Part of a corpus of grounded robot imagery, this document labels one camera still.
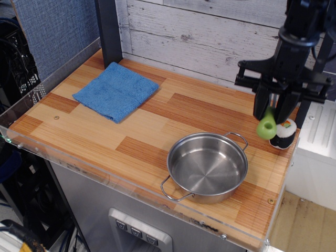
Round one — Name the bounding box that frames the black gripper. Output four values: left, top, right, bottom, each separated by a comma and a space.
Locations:
235, 40, 333, 123

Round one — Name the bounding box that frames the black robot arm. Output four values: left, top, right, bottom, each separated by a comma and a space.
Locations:
235, 1, 335, 124

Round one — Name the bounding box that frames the clear acrylic table guard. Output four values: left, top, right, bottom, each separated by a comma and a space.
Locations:
1, 51, 295, 251

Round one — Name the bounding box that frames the plush sushi roll toy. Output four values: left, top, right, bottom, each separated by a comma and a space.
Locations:
269, 119, 297, 150

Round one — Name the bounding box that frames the blue folded cloth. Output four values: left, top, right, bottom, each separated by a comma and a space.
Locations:
72, 62, 159, 123

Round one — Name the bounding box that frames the dark grey left post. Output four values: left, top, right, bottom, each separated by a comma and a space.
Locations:
95, 0, 123, 68

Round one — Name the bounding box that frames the black equipment rack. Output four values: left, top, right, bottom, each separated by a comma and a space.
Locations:
1, 17, 84, 251

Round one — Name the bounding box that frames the silver dispenser button panel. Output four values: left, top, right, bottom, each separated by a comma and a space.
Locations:
108, 208, 173, 251

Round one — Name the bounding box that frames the stainless steel pot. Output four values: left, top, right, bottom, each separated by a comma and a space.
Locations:
166, 132, 248, 204

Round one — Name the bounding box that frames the white ribbed appliance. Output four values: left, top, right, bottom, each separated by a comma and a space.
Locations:
285, 100, 335, 210

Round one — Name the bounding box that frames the dark grey right post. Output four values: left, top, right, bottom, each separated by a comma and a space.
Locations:
295, 34, 334, 129

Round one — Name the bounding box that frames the green handled grey spatula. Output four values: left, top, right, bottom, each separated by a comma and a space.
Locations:
256, 94, 278, 140

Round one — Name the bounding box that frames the dark grey post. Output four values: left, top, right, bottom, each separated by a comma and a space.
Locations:
295, 34, 334, 129
95, 0, 123, 68

